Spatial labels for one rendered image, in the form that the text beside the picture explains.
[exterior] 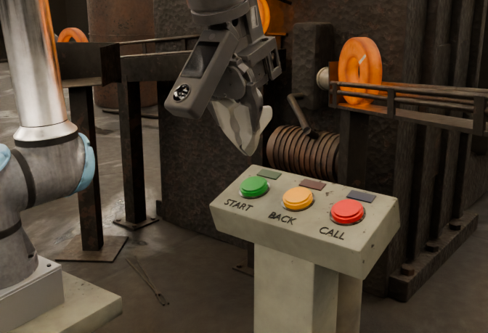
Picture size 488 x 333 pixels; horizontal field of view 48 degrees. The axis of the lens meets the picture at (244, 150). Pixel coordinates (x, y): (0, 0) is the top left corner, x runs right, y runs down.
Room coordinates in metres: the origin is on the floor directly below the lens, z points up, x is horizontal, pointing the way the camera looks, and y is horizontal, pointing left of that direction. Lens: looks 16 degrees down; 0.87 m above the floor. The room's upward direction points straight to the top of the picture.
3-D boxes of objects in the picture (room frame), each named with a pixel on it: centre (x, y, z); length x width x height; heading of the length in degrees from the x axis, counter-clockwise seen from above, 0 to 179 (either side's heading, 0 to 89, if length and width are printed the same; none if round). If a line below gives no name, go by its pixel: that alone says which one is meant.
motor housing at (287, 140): (1.38, -0.18, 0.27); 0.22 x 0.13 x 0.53; 51
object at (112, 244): (1.79, 0.56, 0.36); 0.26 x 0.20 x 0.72; 86
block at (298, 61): (1.56, -0.20, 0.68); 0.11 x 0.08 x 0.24; 141
